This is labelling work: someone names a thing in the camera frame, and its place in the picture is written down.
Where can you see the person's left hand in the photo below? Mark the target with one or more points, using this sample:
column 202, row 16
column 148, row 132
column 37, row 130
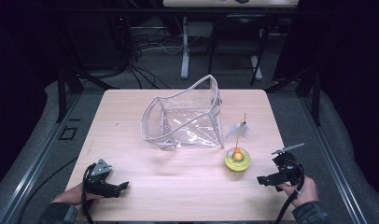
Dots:
column 73, row 196

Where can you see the clear plastic zipper bag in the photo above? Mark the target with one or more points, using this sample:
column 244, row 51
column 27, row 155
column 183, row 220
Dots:
column 184, row 121

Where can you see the black metal stand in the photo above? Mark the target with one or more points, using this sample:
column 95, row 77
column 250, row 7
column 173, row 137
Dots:
column 309, row 87
column 69, row 81

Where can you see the yellow feather wand toy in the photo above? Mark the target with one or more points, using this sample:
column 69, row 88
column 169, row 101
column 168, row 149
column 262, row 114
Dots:
column 237, row 158

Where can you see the white desk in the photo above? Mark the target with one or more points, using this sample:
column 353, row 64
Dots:
column 209, row 3

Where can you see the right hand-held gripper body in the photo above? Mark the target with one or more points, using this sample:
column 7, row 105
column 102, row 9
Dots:
column 287, row 168

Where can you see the black chair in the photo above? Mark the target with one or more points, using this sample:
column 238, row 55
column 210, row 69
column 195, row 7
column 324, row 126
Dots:
column 237, row 34

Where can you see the person's right hand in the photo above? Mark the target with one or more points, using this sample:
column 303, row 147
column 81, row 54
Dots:
column 306, row 193

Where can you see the aluminium rail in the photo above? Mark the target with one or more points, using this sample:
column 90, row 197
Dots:
column 32, row 158
column 334, row 158

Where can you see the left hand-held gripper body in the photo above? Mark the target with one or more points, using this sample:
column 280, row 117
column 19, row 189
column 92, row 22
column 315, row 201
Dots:
column 99, row 179

